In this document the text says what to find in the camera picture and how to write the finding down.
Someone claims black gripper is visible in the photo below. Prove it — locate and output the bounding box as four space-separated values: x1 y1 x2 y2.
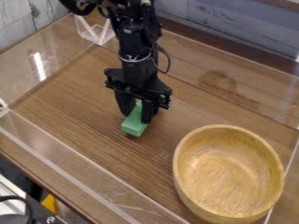
104 58 174 124

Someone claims green rectangular block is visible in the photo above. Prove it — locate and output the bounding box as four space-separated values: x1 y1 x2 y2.
122 100 147 137

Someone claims brown wooden bowl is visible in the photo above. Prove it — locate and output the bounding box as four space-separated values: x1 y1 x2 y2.
172 124 286 224

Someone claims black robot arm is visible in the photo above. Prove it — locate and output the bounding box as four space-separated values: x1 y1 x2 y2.
59 0 172 123

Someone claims yellow warning sticker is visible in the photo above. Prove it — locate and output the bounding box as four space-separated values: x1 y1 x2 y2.
42 194 58 213

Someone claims clear acrylic enclosure wall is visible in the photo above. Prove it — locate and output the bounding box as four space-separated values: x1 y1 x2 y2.
0 16 299 224

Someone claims black cable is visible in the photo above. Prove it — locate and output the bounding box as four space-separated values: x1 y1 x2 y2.
0 194 35 224

